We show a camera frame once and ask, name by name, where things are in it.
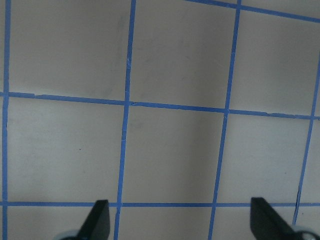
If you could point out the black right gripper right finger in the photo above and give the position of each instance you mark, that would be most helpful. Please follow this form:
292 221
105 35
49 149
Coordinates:
267 224

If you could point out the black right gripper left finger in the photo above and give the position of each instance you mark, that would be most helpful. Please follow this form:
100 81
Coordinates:
97 224

